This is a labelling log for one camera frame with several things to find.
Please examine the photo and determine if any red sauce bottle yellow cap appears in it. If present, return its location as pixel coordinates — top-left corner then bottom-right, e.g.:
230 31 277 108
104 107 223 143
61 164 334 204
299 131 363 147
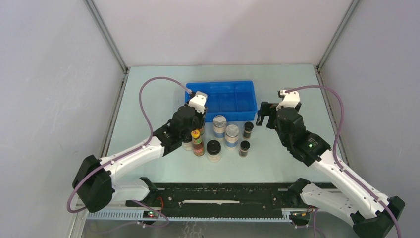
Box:
191 129 205 156

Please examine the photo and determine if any silver lid jar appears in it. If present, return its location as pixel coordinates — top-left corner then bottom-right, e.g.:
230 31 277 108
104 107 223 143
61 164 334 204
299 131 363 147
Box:
212 115 227 141
224 124 239 150

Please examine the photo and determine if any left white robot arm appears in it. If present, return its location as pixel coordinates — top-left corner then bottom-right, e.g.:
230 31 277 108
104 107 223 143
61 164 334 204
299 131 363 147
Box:
72 105 207 213

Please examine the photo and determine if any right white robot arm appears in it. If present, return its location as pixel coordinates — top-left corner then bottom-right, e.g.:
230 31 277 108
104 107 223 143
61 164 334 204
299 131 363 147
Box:
256 102 405 238

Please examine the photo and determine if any small dark bottle rear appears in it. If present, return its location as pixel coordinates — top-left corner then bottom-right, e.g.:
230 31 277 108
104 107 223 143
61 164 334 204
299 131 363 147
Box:
243 121 254 139

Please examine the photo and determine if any small dark bottle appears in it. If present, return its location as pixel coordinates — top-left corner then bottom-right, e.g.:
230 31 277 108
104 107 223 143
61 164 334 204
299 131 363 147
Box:
243 121 254 139
239 140 251 157

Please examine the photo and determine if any black lid jar left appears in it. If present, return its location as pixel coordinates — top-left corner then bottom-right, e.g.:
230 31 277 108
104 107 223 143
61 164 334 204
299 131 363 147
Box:
182 137 193 151

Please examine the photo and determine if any black lid jar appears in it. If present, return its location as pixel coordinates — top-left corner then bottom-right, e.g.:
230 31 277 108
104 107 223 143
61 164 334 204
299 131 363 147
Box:
206 140 221 163
182 137 193 151

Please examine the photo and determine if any blue plastic bin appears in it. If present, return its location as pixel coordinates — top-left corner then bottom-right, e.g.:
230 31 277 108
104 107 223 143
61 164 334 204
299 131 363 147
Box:
186 80 257 123

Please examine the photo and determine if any silver lid jar front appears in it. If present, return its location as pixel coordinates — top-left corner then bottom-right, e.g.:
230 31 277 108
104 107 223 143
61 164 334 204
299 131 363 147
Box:
224 124 239 150

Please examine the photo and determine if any small dark bottle front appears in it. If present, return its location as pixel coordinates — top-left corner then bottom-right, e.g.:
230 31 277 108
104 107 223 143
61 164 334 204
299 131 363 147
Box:
239 140 251 157

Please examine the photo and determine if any black lid jar front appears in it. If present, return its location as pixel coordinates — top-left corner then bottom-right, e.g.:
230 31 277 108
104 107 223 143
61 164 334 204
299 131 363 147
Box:
206 140 221 163

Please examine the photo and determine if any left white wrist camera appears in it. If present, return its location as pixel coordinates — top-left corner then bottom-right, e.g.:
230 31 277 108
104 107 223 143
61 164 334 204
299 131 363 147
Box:
187 91 208 114

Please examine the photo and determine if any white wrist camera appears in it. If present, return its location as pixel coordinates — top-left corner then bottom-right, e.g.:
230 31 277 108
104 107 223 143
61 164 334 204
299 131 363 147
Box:
187 91 208 114
276 88 300 111

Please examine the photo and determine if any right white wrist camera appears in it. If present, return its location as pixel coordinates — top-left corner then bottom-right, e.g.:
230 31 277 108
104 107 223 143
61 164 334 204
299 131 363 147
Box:
276 88 300 111

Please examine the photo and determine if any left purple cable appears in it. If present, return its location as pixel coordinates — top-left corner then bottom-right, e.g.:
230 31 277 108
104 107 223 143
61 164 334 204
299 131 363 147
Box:
67 76 193 214

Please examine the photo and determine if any purple cable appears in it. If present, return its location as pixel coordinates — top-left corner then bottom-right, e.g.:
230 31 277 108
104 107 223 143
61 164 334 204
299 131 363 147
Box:
285 85 403 238
67 76 193 214

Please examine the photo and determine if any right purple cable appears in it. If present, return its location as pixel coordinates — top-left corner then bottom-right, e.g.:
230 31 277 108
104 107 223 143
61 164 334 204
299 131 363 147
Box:
285 85 403 238

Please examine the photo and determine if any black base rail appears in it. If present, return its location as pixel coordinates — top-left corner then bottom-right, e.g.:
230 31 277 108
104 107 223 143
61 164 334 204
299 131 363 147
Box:
141 182 310 215

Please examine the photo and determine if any white slotted cable duct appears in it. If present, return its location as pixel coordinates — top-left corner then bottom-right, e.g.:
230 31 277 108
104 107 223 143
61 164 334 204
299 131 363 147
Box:
87 209 291 222

